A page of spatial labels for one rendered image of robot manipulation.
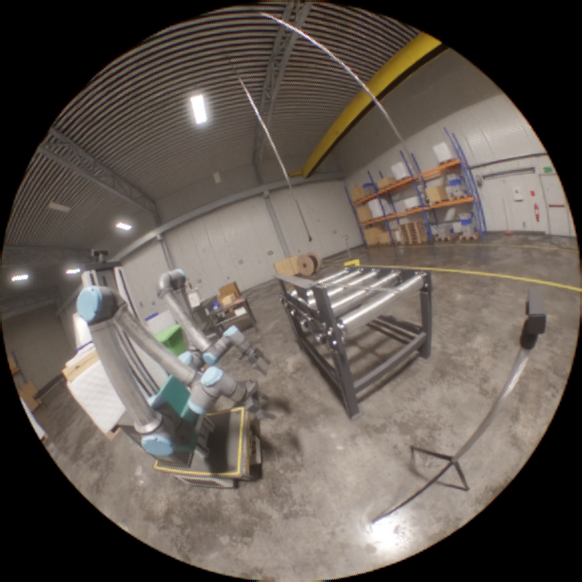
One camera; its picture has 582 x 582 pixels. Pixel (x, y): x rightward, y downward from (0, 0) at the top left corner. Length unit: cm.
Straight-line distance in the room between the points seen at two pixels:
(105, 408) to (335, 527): 328
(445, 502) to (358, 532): 51
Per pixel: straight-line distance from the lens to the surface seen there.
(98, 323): 72
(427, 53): 724
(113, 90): 793
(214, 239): 1180
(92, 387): 349
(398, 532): 140
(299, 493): 148
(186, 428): 109
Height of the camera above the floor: 138
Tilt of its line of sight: 13 degrees down
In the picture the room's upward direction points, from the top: 20 degrees counter-clockwise
